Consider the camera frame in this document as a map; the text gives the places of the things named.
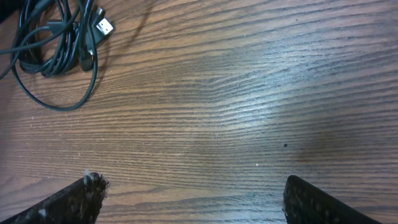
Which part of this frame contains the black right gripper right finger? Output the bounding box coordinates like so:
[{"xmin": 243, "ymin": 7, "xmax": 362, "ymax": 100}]
[{"xmin": 284, "ymin": 175, "xmax": 381, "ymax": 224}]

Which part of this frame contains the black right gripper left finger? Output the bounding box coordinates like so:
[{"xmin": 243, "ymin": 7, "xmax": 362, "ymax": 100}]
[{"xmin": 1, "ymin": 172, "xmax": 109, "ymax": 224}]

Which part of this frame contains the black USB cable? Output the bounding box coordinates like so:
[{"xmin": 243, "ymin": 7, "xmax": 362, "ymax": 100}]
[{"xmin": 0, "ymin": 0, "xmax": 116, "ymax": 112}]

